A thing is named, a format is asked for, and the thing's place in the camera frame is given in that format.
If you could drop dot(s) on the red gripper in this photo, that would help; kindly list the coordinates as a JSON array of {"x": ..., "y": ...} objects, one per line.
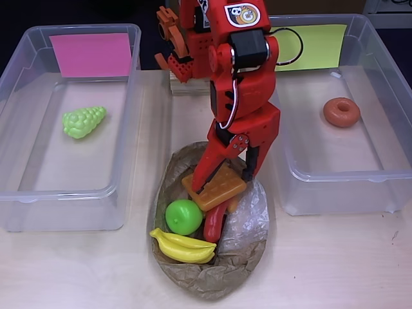
[{"x": 257, "y": 129}]

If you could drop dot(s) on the orange toy waffle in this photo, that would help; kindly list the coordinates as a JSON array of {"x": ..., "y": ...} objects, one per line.
[{"x": 222, "y": 190}]

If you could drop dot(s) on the green toy apple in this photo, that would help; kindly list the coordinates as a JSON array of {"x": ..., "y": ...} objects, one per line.
[{"x": 183, "y": 217}]

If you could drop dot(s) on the yellow toy banana bunch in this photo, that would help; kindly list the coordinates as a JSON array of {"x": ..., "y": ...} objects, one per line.
[{"x": 186, "y": 249}]

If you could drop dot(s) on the brown toy doughnut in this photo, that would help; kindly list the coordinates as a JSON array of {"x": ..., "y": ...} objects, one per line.
[{"x": 331, "y": 117}]

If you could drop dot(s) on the pale green toy grapes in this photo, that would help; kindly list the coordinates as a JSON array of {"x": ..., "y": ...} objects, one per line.
[{"x": 82, "y": 122}]

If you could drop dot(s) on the red robot arm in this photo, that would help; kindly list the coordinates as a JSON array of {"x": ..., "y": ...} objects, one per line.
[{"x": 254, "y": 90}]

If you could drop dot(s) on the clear plastic bin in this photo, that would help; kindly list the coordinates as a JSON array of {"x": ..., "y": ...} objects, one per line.
[
  {"x": 338, "y": 154},
  {"x": 80, "y": 167}
]

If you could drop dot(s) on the yellow-green paper label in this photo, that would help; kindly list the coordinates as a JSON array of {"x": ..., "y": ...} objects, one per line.
[{"x": 322, "y": 48}]

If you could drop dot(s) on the pink paper label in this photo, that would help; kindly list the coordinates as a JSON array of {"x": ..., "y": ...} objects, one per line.
[{"x": 93, "y": 54}]

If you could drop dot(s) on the red toy chili pepper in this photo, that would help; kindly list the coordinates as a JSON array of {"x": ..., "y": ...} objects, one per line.
[{"x": 214, "y": 225}]

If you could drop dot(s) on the wooden base block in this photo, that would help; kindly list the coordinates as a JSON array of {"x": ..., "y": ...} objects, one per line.
[{"x": 190, "y": 88}]

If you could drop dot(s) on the crumpled brown paper bag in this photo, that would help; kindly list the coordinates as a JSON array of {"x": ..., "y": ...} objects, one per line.
[{"x": 209, "y": 283}]

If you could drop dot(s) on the orange table clamp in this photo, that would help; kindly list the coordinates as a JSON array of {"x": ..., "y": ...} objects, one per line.
[{"x": 175, "y": 32}]

